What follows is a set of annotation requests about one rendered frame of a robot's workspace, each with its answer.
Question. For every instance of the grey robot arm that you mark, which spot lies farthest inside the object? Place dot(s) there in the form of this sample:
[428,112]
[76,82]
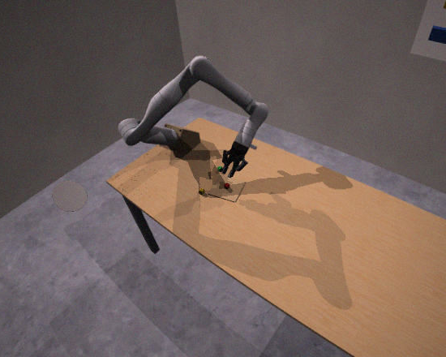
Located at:
[169,96]

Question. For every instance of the tan flat mat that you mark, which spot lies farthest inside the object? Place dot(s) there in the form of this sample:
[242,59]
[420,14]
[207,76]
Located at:
[232,193]

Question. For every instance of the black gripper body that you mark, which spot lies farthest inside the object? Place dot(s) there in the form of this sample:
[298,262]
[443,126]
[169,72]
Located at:
[238,149]

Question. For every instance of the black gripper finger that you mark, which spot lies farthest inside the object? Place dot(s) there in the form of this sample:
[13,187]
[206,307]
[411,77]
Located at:
[226,160]
[237,166]

